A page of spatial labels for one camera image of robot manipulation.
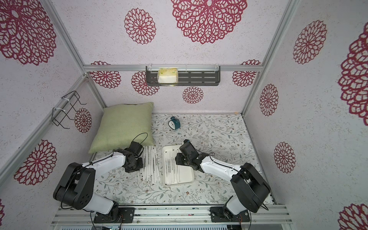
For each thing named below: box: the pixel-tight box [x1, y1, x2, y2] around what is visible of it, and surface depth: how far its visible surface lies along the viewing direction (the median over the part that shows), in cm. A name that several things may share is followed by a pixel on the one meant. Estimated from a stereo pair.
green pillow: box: [88, 102, 154, 154], surface depth 96 cm
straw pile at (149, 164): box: [146, 146, 153, 184], surface depth 92 cm
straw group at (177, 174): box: [175, 164, 180, 184], surface depth 89 cm
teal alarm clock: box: [168, 115, 181, 131], surface depth 109 cm
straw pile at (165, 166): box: [163, 149, 169, 185], surface depth 92 cm
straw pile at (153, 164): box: [150, 146, 156, 185], surface depth 94 cm
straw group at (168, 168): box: [166, 152, 172, 185], surface depth 91 cm
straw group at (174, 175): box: [172, 163, 179, 184], surface depth 88 cm
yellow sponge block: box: [157, 68, 179, 87], surface depth 92 cm
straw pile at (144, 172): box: [139, 145, 149, 182], surface depth 89 cm
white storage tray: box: [161, 144, 195, 186], surface depth 90 cm
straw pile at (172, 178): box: [169, 159, 175, 185], surface depth 88 cm
